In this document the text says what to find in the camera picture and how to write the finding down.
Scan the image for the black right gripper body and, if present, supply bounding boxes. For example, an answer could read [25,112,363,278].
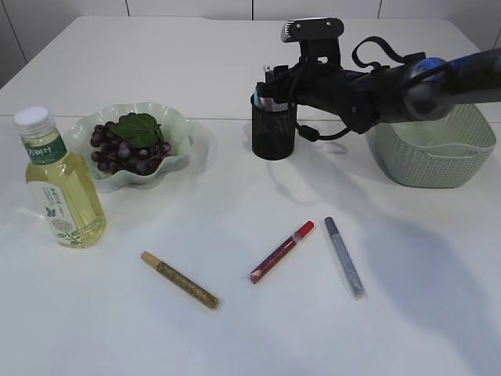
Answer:
[256,63,370,118]

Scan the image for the pink purple small scissors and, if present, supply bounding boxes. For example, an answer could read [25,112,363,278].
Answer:
[259,97,288,112]

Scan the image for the clear plastic ruler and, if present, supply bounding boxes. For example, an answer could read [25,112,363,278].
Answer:
[263,65,274,82]

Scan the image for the silver glitter marker pen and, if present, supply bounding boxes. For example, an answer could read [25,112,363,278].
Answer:
[324,217,366,298]

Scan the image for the red marker pen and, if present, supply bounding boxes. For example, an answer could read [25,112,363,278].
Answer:
[249,221,315,284]

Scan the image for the purple artificial grape bunch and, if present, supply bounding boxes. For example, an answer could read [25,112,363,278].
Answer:
[90,112,172,175]

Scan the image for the gold glitter marker pen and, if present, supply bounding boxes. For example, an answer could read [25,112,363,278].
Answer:
[140,251,220,310]

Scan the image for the green tea plastic bottle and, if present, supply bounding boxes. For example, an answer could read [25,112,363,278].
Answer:
[13,107,107,248]

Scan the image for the blue scissors with cover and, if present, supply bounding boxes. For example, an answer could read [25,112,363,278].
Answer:
[253,92,262,108]

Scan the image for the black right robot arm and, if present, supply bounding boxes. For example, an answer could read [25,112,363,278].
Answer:
[256,36,500,142]

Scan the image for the black mesh pen holder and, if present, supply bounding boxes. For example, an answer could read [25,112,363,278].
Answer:
[250,94,297,161]

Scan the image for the green woven plastic basket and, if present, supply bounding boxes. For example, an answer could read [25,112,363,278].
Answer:
[370,104,496,189]

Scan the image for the green wavy glass plate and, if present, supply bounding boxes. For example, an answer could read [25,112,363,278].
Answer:
[63,102,193,190]

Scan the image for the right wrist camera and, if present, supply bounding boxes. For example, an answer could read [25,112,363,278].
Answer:
[281,17,344,66]

